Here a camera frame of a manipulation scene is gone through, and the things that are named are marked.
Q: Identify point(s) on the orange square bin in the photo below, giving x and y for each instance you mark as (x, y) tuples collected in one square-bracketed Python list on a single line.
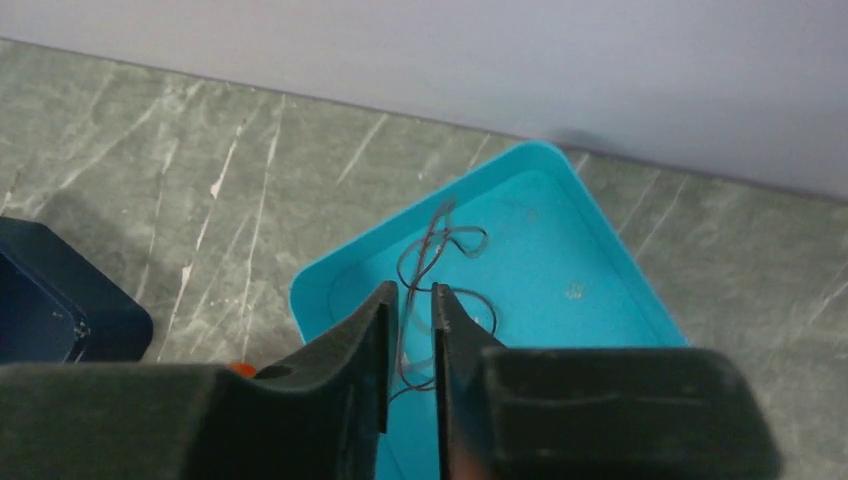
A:
[(243, 369)]

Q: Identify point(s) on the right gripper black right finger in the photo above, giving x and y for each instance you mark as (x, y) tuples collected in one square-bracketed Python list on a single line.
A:
[(590, 413)]

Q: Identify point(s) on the dark navy square bin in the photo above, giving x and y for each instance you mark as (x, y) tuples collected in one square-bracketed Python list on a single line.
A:
[(57, 307)]

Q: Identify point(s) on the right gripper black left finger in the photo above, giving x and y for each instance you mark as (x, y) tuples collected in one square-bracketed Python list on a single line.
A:
[(318, 413)]

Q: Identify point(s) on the teal square bin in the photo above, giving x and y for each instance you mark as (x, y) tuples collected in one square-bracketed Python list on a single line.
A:
[(551, 270)]

